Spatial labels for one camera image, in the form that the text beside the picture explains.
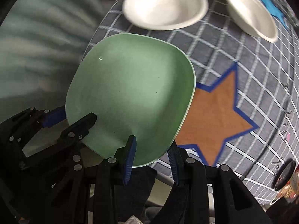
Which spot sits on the green curtain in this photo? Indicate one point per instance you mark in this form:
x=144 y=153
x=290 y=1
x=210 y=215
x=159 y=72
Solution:
x=35 y=42

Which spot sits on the green square plate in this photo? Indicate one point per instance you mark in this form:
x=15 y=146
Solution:
x=130 y=86

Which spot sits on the grey checked star tablecloth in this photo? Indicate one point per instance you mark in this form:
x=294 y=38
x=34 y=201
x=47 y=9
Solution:
x=245 y=58

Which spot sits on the white paper bowl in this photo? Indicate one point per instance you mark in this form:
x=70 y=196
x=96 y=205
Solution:
x=251 y=11
x=163 y=4

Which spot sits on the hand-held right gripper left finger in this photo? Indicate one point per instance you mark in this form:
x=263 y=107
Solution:
x=129 y=159

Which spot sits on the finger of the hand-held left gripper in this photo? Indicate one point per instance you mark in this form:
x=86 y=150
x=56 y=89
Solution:
x=82 y=126
x=54 y=116

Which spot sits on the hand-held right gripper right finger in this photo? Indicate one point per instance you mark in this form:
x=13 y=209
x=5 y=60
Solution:
x=174 y=166

